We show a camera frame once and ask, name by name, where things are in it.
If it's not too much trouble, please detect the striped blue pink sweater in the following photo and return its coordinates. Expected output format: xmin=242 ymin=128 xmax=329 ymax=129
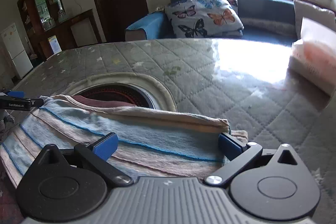
xmin=1 ymin=95 xmax=248 ymax=186

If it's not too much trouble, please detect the white refrigerator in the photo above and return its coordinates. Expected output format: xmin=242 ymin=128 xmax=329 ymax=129
xmin=1 ymin=23 xmax=33 ymax=79

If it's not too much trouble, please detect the grey quilted star tablecloth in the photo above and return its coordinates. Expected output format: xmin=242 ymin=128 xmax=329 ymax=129
xmin=16 ymin=39 xmax=335 ymax=223

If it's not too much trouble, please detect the dark wooden side table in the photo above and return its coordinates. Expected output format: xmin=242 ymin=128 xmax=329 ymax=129
xmin=38 ymin=9 xmax=102 ymax=59

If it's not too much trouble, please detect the dark wooden cabinet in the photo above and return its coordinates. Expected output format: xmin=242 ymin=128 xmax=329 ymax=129
xmin=17 ymin=0 xmax=64 ymax=61

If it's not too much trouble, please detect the white tissue box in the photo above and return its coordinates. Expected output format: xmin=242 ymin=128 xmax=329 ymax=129
xmin=288 ymin=17 xmax=335 ymax=96

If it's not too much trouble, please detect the blue sofa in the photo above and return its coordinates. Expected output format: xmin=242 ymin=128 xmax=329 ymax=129
xmin=125 ymin=0 xmax=297 ymax=45

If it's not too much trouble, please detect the butterfly print pillow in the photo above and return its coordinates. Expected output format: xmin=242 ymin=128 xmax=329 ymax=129
xmin=165 ymin=0 xmax=244 ymax=38

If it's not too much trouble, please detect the beige cushion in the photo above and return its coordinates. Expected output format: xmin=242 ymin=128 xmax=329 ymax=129
xmin=294 ymin=0 xmax=335 ymax=39

